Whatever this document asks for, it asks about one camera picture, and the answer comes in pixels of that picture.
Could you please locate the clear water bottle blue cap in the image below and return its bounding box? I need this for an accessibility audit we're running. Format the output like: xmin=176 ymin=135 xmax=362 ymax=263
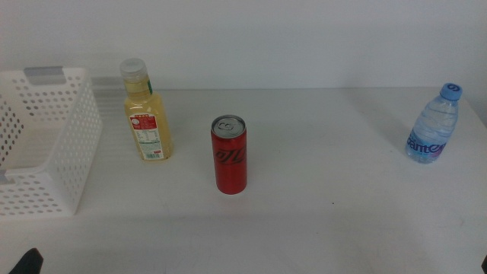
xmin=405 ymin=82 xmax=463 ymax=164

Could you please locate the yellow juice bottle white cap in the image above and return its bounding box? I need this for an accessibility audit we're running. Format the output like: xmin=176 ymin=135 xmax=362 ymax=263
xmin=119 ymin=57 xmax=175 ymax=161

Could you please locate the red cola can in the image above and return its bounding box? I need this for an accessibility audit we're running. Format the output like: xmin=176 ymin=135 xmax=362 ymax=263
xmin=210 ymin=114 xmax=248 ymax=196

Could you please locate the white perforated plastic basket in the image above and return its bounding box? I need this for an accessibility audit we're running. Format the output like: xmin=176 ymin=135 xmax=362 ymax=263
xmin=0 ymin=67 xmax=103 ymax=218

